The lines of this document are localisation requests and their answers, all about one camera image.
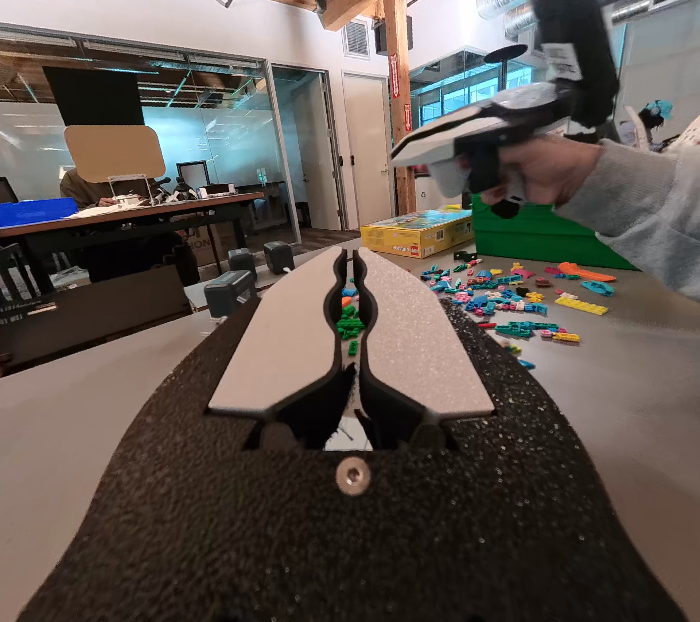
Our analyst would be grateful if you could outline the wooden post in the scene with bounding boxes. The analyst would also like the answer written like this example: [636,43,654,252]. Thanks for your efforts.
[381,0,417,216]

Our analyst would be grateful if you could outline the yellow long plate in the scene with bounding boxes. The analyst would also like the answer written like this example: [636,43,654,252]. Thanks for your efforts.
[555,294,608,315]

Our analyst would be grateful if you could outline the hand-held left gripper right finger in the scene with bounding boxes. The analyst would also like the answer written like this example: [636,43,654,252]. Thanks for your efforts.
[353,247,495,423]

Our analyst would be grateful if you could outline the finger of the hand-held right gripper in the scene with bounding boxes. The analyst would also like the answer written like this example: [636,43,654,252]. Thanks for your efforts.
[405,83,564,140]
[391,112,513,169]

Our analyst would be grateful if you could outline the stacked green plastic bins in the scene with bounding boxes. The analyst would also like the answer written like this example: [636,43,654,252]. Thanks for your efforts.
[471,193,638,270]

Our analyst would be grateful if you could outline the black floor lamp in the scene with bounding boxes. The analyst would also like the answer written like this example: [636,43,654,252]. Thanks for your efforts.
[484,45,528,98]

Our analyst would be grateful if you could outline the propped instruction booklet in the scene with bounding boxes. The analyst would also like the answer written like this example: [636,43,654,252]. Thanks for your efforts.
[664,116,700,152]

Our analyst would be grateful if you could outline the dark low cabinet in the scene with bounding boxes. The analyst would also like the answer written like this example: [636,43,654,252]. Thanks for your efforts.
[0,267,193,377]

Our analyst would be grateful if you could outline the orange brick separator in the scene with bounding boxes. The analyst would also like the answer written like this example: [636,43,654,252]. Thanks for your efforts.
[558,262,617,283]

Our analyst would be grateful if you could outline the clear acrylic stand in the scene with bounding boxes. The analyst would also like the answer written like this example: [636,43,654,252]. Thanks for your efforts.
[108,175,156,207]

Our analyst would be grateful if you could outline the pile of colourful bricks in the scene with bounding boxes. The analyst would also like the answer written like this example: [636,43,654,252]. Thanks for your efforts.
[418,258,616,368]

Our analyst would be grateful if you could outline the brown wooden table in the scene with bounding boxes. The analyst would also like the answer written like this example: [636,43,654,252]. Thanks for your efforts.
[0,190,266,300]

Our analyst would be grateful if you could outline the white door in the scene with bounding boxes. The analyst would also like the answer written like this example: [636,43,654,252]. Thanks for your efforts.
[343,71,393,229]

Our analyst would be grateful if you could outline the black speaker box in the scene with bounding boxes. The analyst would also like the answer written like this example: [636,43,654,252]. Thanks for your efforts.
[374,18,400,54]

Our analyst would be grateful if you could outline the glass office door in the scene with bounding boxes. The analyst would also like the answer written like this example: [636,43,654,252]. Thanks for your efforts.
[271,65,348,232]

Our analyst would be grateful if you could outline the pile of green bricks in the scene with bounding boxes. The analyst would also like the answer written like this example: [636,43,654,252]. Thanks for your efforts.
[336,299,364,355]

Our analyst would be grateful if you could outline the person's right forearm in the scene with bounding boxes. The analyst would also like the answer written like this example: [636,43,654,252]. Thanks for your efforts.
[552,132,700,303]

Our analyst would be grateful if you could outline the person's right hand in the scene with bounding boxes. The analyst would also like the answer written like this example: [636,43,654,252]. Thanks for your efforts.
[462,135,602,213]

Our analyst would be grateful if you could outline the dark wall panel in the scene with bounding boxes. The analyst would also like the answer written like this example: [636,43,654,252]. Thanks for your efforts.
[43,66,144,126]

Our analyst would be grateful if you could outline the cardboard box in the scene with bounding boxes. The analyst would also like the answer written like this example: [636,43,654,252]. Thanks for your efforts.
[183,223,241,267]

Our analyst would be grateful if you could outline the grey desk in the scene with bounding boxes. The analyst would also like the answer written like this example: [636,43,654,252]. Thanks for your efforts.
[0,236,700,622]

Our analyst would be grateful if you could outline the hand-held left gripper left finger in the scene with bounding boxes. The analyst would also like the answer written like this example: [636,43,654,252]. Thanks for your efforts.
[209,246,348,421]

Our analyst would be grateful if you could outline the white wall vent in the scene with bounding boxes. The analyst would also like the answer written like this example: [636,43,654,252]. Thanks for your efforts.
[343,19,372,58]

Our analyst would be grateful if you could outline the yellow brick set box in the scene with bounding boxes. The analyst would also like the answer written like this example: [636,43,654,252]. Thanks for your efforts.
[360,210,474,258]

